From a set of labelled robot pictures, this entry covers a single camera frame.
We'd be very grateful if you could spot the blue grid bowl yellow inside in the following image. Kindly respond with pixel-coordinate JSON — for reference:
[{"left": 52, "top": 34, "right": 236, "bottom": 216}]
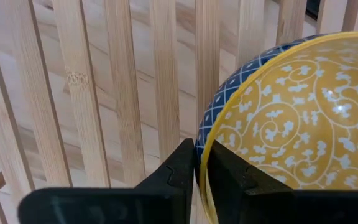
[{"left": 195, "top": 30, "right": 358, "bottom": 224}]

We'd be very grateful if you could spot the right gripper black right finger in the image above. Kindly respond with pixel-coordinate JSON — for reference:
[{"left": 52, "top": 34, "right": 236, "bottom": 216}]
[{"left": 206, "top": 139, "right": 358, "bottom": 224}]

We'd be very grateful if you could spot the slatted wooden shelf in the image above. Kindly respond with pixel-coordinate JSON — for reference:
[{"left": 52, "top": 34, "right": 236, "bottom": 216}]
[{"left": 0, "top": 0, "right": 358, "bottom": 224}]

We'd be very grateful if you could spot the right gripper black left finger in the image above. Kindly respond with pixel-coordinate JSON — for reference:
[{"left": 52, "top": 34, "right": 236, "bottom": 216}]
[{"left": 17, "top": 138, "right": 198, "bottom": 224}]

